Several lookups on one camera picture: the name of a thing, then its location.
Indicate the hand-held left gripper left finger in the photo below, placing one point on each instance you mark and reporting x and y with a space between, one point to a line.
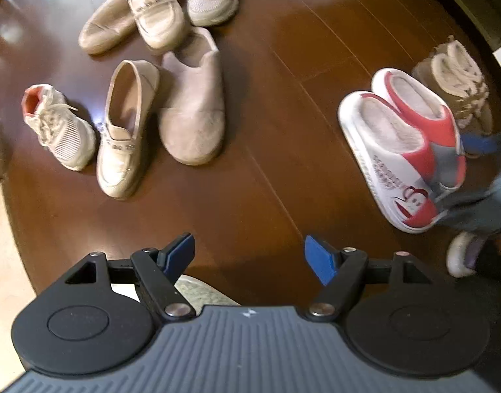
181 254

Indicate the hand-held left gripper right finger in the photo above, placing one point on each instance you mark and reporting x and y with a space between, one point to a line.
320 260

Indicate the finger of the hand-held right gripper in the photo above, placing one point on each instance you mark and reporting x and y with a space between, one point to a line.
479 144

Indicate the brown fleece-lined boot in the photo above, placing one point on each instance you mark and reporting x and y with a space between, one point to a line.
459 69

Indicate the red grey white slipper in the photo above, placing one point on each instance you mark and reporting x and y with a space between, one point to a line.
381 147
414 98

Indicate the cream leather loafer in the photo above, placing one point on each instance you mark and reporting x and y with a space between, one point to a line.
156 12
119 139

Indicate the beige quilted slipper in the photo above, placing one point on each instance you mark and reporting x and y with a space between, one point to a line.
107 24
193 102

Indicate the person's pale shoe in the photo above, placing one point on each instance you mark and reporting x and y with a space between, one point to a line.
205 292
463 254

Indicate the person's dark trouser leg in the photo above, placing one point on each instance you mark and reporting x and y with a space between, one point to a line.
496 266

